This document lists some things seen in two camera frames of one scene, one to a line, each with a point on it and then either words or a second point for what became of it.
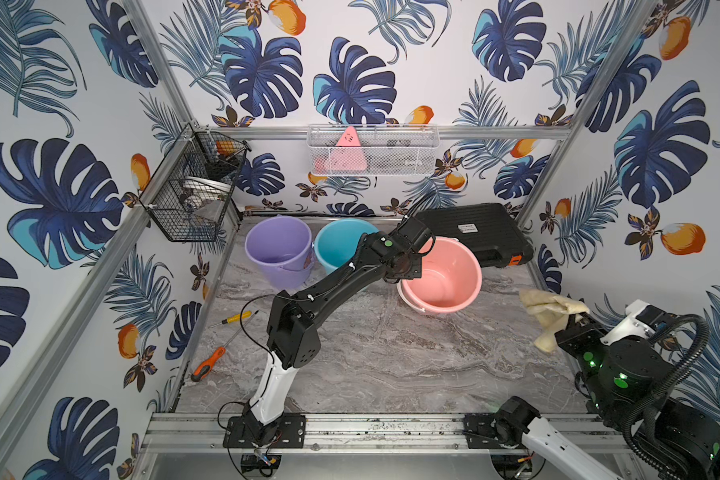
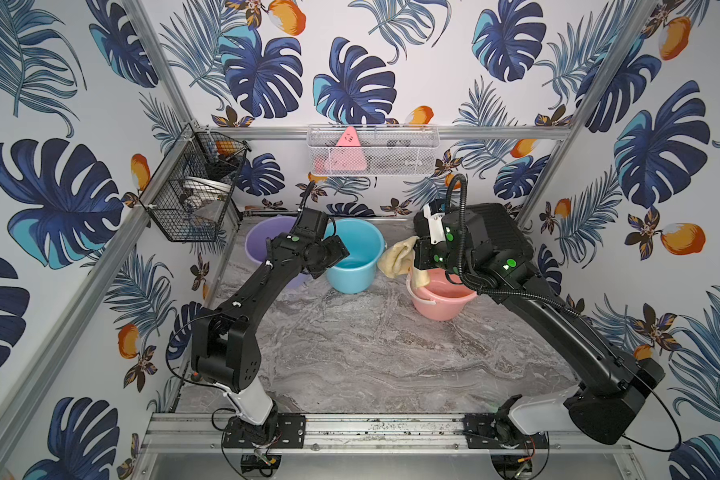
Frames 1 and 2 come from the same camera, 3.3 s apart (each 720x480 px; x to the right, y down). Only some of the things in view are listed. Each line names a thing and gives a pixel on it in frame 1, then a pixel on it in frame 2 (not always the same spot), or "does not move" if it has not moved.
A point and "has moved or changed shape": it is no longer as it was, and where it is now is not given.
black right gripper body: x=585 y=349 -> x=437 y=256
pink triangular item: x=348 y=154 does not move
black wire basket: x=192 y=191 does not move
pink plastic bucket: x=451 y=278 does not move
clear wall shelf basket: x=386 y=150 does not move
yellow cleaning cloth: x=553 y=312 has moved or changed shape
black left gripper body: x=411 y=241 -> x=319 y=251
